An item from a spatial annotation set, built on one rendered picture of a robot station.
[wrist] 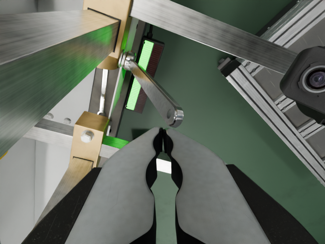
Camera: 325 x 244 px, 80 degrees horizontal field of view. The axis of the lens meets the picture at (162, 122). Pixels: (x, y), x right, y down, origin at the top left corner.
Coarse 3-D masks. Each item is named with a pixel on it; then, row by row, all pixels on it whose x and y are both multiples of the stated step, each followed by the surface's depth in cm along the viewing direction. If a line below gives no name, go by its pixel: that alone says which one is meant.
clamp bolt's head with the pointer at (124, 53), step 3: (123, 51) 26; (132, 51) 37; (123, 54) 27; (120, 57) 26; (123, 57) 26; (135, 57) 27; (120, 60) 26; (123, 60) 26; (135, 60) 28; (120, 63) 27; (123, 63) 26; (120, 66) 28
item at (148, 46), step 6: (150, 42) 39; (144, 48) 40; (150, 48) 40; (144, 54) 40; (144, 60) 41; (144, 66) 42; (138, 84) 44; (132, 90) 44; (138, 90) 44; (132, 96) 45; (132, 102) 46; (132, 108) 47
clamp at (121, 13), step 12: (84, 0) 21; (96, 0) 21; (108, 0) 21; (120, 0) 21; (132, 0) 22; (108, 12) 22; (120, 12) 22; (120, 24) 22; (120, 36) 23; (120, 48) 24; (108, 60) 25
